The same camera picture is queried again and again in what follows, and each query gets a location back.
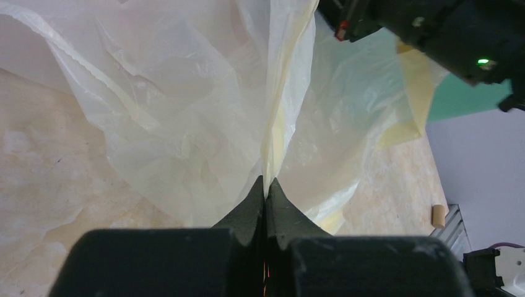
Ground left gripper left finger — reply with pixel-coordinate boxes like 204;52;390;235
50;177;264;296

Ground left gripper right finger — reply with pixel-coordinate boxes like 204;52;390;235
266;180;474;296

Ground translucent white yellow trash bag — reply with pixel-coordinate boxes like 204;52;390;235
1;1;446;235

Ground green plastic trash bin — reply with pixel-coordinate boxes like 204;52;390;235
310;20;510;127

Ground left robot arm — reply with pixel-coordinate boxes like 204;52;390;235
50;177;524;296

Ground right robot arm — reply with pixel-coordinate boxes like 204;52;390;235
317;0;524;112

